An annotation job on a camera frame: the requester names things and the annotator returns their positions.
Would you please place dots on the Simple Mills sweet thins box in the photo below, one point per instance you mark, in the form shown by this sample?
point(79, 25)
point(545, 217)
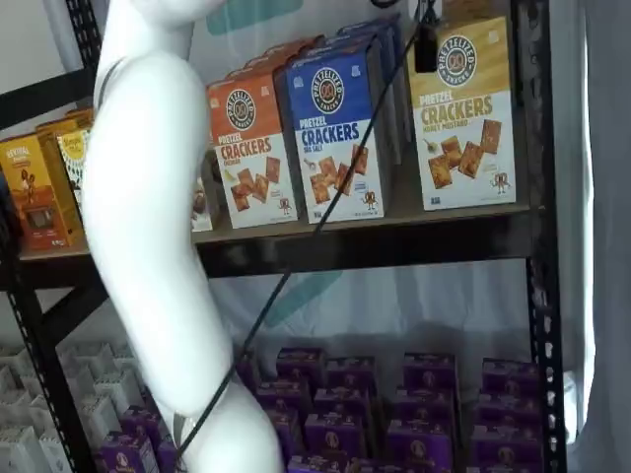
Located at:
point(74, 148)

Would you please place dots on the yellow white pretzel crackers box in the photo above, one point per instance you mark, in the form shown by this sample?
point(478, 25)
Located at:
point(463, 123)

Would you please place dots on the orange yellow snack box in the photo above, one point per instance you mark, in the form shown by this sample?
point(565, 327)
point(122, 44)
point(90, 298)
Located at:
point(64, 123)
point(24, 197)

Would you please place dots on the orange white pretzel crackers box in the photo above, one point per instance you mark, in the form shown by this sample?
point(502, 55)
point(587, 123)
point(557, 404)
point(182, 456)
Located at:
point(276, 56)
point(296, 43)
point(256, 157)
point(256, 70)

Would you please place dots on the purple Annie's box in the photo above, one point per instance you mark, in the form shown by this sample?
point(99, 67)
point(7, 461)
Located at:
point(320, 465)
point(342, 401)
point(505, 446)
point(426, 404)
point(510, 377)
point(301, 359)
point(143, 424)
point(508, 409)
point(283, 391)
point(389, 467)
point(421, 443)
point(350, 374)
point(285, 424)
point(170, 455)
point(125, 453)
point(335, 433)
point(430, 369)

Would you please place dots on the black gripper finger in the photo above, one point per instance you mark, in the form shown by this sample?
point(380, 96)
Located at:
point(426, 49)

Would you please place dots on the blue white pretzel crackers box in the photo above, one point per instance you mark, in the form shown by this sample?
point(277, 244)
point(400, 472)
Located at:
point(365, 27)
point(340, 148)
point(345, 43)

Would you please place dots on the wooden shelf board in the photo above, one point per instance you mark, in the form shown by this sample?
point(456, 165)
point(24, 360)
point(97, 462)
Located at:
point(405, 202)

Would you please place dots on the black metal shelving rack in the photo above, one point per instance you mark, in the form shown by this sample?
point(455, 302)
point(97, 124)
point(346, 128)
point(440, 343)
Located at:
point(345, 253)

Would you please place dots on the Simple Mills almond bars box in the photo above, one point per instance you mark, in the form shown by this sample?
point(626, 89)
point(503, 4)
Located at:
point(201, 207)

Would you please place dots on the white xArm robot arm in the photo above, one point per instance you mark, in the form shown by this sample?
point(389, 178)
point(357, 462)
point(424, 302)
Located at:
point(148, 197)

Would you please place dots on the white carton box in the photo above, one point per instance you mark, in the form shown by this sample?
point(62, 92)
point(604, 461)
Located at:
point(113, 394)
point(15, 394)
point(123, 362)
point(59, 453)
point(101, 421)
point(22, 451)
point(12, 364)

